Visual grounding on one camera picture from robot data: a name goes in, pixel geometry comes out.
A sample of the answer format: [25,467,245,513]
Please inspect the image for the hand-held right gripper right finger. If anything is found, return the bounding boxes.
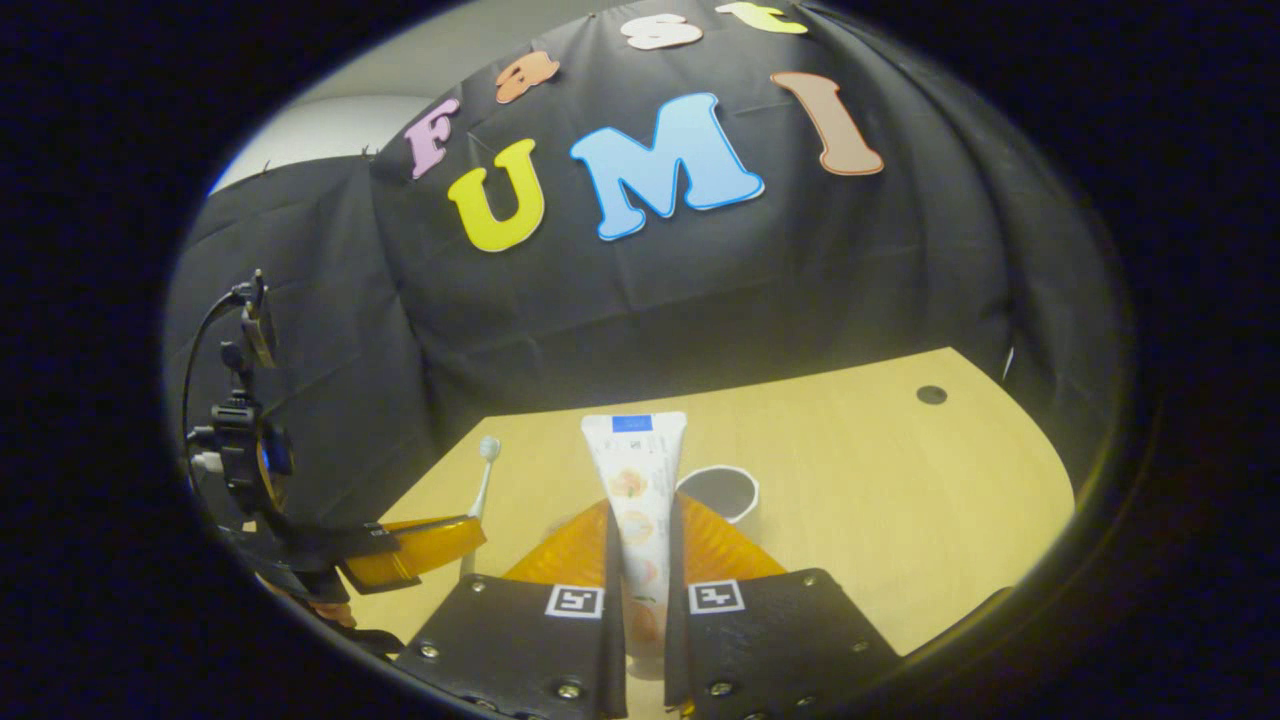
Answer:
[663,492,901,720]

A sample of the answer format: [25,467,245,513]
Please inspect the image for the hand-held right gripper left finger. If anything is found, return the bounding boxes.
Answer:
[393,498,629,720]

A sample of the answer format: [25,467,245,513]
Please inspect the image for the pale green toothbrush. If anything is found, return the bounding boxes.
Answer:
[468,436,502,521]

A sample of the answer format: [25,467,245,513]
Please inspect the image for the white cup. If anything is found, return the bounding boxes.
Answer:
[676,465,761,526]

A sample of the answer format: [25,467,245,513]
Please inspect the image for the white toothpaste tube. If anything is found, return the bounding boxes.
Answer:
[581,411,690,681]

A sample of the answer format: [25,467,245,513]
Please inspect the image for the black backdrop cloth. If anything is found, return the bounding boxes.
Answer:
[165,0,1121,561]

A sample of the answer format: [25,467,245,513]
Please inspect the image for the black cable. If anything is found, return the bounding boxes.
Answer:
[182,285,251,471]

